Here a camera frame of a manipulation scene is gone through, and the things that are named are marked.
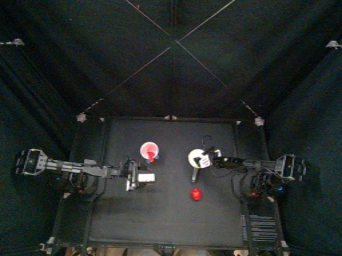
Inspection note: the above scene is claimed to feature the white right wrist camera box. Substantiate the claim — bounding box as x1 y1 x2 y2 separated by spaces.
198 156 214 169

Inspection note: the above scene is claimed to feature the red toy fruit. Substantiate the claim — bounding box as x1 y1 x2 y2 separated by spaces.
190 188 203 202

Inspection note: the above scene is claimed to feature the pink plastic cup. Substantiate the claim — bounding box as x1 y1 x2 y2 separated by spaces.
139 141 160 160

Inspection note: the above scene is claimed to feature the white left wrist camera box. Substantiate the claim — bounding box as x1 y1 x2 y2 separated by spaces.
136 172 158 184

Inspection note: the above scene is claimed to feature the white oval plate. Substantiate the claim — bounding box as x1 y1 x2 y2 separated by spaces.
187 148 216 170

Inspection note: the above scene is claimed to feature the black cable loop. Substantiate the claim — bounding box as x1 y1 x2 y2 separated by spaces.
199 134 215 152

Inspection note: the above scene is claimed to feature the white text label sticker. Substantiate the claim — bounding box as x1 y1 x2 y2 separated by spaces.
246 214 279 246

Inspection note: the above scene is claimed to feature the thin diagonal frame cord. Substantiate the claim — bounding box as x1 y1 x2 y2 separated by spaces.
123 0 261 118
83 0 236 114

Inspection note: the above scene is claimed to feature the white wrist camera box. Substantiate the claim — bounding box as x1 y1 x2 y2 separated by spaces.
198 156 214 169
136 172 158 184

